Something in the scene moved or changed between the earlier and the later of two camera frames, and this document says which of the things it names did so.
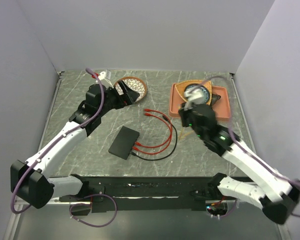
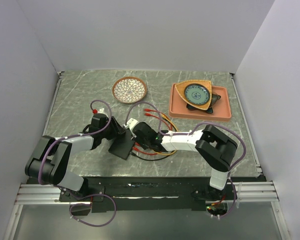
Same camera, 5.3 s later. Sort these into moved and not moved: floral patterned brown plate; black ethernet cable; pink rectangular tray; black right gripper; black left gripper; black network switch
Moved: black right gripper; black left gripper
Not moved: pink rectangular tray; black network switch; floral patterned brown plate; black ethernet cable
